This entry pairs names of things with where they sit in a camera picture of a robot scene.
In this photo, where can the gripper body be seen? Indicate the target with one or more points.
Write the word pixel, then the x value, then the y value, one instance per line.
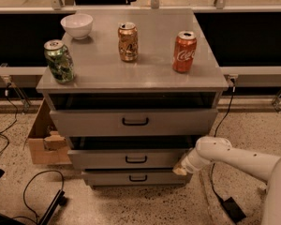
pixel 187 164

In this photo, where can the grey drawer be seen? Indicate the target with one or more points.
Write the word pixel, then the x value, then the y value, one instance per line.
pixel 134 177
pixel 155 122
pixel 115 153

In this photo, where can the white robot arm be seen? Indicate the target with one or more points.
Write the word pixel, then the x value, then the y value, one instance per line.
pixel 264 167

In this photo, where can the grey bottom drawer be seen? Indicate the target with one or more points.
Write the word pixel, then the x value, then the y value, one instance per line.
pixel 134 177

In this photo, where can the grey drawer cabinet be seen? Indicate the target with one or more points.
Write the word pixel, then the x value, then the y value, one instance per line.
pixel 104 82

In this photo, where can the grey top drawer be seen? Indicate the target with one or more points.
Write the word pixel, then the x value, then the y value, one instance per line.
pixel 155 122

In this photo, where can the black power adapter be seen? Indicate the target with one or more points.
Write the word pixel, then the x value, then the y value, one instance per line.
pixel 233 210

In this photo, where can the black stand leg left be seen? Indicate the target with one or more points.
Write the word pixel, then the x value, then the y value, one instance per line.
pixel 58 200

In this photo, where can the red Coca-Cola can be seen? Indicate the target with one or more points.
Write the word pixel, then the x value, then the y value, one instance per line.
pixel 184 51

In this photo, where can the brown cardboard box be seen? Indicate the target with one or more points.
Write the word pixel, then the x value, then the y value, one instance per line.
pixel 45 144

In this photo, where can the gold soda can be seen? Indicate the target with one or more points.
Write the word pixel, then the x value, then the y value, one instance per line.
pixel 128 41

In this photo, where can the green soda can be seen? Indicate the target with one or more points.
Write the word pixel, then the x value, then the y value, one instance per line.
pixel 59 60

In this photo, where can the white ceramic bowl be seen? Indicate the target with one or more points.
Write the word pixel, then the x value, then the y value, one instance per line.
pixel 78 25

